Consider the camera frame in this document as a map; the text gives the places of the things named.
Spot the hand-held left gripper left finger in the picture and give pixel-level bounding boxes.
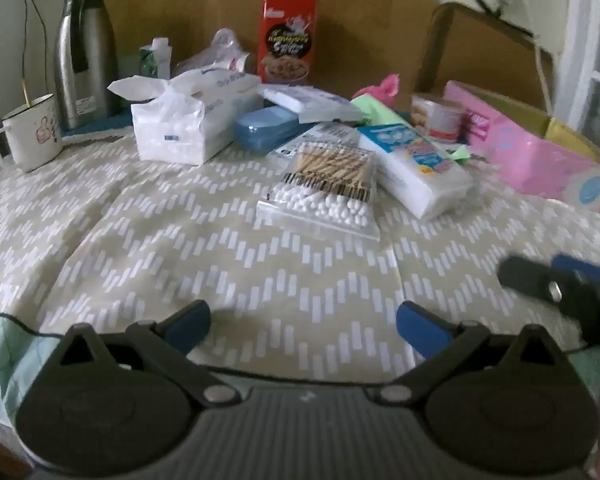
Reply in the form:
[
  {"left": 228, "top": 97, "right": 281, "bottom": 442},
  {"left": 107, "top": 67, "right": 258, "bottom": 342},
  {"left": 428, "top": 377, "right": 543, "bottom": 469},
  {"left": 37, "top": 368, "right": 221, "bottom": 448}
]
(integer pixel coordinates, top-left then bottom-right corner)
[{"left": 55, "top": 299, "right": 237, "bottom": 407}]

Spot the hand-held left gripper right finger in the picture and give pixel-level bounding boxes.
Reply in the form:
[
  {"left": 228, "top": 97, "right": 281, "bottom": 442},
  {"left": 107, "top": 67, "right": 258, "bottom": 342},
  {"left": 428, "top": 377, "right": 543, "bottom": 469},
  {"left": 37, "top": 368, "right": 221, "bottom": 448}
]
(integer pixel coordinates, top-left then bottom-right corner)
[{"left": 377, "top": 301, "right": 561, "bottom": 407}]

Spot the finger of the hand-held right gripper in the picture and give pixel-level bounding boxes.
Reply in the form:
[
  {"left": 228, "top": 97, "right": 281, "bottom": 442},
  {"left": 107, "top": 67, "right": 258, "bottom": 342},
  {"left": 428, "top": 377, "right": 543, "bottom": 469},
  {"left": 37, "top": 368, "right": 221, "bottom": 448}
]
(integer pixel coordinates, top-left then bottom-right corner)
[
  {"left": 497, "top": 255, "right": 567, "bottom": 306},
  {"left": 551, "top": 254, "right": 600, "bottom": 288}
]

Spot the pink tin box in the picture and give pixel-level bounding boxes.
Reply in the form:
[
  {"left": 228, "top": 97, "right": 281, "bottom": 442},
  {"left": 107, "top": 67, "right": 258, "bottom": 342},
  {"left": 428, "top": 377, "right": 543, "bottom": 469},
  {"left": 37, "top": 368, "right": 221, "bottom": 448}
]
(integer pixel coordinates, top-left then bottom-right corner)
[{"left": 442, "top": 80, "right": 600, "bottom": 220}]

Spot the cotton pad pack blue label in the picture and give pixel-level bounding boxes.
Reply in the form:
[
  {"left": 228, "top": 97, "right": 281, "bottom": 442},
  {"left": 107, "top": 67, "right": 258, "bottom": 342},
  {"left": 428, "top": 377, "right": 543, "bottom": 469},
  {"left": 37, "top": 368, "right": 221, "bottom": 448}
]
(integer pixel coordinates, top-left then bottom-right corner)
[{"left": 357, "top": 122, "right": 476, "bottom": 221}]

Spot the cotton swab bag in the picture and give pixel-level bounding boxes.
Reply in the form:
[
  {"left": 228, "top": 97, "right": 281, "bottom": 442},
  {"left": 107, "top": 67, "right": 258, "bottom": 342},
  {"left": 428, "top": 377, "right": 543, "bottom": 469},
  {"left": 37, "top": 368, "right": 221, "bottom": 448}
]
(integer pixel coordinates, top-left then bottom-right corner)
[{"left": 256, "top": 142, "right": 381, "bottom": 241}]

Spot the blue plastic case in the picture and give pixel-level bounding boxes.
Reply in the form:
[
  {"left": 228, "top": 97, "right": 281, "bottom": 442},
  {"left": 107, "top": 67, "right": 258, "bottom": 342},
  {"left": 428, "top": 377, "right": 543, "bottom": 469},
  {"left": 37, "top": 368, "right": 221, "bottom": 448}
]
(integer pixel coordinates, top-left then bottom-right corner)
[{"left": 232, "top": 106, "right": 301, "bottom": 153}]

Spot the barcoded clear swab bag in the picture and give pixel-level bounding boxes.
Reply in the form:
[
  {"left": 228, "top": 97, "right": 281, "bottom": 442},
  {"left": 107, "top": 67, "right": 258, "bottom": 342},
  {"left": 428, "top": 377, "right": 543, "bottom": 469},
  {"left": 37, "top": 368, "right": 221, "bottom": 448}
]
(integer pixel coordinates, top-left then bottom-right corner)
[{"left": 267, "top": 122, "right": 361, "bottom": 168}]

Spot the light green packet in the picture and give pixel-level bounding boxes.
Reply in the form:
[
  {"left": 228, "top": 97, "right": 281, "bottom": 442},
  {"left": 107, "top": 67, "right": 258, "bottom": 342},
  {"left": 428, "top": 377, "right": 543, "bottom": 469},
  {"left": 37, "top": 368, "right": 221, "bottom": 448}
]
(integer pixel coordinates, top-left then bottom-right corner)
[{"left": 350, "top": 95, "right": 406, "bottom": 128}]

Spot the pink cloth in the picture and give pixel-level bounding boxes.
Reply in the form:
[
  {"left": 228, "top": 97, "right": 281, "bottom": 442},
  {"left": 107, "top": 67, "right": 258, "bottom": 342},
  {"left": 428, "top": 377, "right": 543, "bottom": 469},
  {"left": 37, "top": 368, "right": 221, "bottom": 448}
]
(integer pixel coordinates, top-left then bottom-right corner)
[{"left": 362, "top": 74, "right": 401, "bottom": 101}]

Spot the white pack with blue print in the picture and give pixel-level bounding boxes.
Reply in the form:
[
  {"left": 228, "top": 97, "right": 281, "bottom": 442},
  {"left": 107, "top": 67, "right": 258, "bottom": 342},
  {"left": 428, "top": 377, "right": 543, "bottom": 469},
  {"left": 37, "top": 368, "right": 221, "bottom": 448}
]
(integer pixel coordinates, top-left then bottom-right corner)
[{"left": 260, "top": 85, "right": 353, "bottom": 123}]

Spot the beige zigzag tablecloth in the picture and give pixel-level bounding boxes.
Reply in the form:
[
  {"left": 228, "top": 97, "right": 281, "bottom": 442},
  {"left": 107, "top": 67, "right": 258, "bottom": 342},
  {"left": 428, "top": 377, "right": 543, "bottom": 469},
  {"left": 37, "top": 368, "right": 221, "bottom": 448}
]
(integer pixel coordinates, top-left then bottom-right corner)
[{"left": 0, "top": 125, "right": 600, "bottom": 411}]

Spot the white can red label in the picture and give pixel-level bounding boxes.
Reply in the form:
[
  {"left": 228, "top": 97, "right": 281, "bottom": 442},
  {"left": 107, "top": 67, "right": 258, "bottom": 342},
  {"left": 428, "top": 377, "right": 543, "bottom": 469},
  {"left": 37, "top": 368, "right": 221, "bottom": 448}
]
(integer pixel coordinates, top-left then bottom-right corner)
[{"left": 411, "top": 92, "right": 468, "bottom": 143}]

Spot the light green table cover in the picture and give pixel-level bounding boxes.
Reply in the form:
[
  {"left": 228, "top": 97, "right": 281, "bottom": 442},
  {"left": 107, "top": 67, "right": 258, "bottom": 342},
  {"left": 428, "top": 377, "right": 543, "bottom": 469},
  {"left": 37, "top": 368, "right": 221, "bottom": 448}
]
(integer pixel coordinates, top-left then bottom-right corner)
[{"left": 0, "top": 317, "right": 56, "bottom": 426}]

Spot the white tissue pack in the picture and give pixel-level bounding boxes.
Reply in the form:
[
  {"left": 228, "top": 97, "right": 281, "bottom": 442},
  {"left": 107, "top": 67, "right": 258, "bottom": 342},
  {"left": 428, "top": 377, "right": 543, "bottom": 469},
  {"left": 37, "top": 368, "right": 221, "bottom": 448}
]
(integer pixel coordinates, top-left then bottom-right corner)
[{"left": 107, "top": 69, "right": 263, "bottom": 166}]

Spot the wooden chair back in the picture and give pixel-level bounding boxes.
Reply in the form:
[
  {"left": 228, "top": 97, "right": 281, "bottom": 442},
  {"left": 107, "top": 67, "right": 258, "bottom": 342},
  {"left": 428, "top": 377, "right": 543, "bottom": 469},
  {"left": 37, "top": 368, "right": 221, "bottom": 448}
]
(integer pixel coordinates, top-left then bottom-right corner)
[{"left": 415, "top": 2, "right": 556, "bottom": 111}]

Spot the white enamel mug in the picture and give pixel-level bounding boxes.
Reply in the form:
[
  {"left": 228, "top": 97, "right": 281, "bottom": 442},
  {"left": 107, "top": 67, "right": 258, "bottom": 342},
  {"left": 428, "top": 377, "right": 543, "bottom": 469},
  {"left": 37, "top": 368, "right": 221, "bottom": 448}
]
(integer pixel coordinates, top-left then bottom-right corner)
[{"left": 0, "top": 94, "right": 65, "bottom": 173}]

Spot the small green white carton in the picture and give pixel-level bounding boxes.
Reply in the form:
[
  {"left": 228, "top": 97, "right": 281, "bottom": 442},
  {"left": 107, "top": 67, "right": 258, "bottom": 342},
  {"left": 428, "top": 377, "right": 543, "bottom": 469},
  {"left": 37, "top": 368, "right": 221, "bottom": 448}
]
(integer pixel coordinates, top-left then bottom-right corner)
[{"left": 139, "top": 37, "right": 173, "bottom": 81}]

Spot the clear plastic bag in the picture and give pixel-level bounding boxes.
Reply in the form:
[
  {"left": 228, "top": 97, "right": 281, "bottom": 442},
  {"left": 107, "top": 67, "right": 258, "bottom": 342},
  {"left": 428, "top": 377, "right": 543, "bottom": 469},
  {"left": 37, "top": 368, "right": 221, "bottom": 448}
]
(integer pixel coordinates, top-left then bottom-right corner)
[{"left": 172, "top": 27, "right": 253, "bottom": 78}]

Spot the stainless steel thermos flask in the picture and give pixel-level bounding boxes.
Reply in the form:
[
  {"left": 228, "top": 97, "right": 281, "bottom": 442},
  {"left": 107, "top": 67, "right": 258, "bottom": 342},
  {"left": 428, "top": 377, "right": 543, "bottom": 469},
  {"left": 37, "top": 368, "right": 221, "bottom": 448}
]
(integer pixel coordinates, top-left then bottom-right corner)
[{"left": 54, "top": 0, "right": 123, "bottom": 131}]

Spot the red cereal box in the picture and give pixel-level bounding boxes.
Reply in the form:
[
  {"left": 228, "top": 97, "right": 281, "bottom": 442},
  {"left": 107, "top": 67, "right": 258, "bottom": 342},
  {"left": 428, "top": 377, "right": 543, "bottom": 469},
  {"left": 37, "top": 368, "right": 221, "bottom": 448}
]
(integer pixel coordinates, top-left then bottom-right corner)
[{"left": 256, "top": 0, "right": 320, "bottom": 86}]

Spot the brown paper sheet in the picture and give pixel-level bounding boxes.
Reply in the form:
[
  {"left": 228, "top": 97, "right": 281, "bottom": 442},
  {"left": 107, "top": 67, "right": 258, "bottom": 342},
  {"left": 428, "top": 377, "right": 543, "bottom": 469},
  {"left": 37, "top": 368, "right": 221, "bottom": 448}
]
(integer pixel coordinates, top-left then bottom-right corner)
[{"left": 67, "top": 0, "right": 441, "bottom": 101}]

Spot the black table cable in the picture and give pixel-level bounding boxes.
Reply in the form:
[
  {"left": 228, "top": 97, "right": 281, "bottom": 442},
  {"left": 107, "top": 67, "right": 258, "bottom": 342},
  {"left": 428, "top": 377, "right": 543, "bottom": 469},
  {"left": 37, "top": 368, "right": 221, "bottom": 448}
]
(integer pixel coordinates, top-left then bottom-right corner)
[{"left": 0, "top": 310, "right": 66, "bottom": 337}]

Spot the white power cable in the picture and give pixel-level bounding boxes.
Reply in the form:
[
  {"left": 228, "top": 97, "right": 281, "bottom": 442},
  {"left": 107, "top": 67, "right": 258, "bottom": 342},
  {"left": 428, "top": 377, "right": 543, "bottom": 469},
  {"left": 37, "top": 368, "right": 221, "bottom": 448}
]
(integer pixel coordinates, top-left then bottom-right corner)
[{"left": 530, "top": 35, "right": 556, "bottom": 111}]

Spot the white window frame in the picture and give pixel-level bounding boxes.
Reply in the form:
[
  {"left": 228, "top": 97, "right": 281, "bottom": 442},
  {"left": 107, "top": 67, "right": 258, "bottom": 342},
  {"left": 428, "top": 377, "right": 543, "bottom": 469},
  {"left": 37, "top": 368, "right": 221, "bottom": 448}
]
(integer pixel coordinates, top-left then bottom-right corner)
[{"left": 555, "top": 0, "right": 600, "bottom": 161}]

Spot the thin black wall cable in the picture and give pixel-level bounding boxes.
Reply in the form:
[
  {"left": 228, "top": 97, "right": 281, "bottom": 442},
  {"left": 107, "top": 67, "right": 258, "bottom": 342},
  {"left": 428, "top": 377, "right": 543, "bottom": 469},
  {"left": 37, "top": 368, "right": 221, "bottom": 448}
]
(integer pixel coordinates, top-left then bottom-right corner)
[{"left": 20, "top": 0, "right": 48, "bottom": 106}]

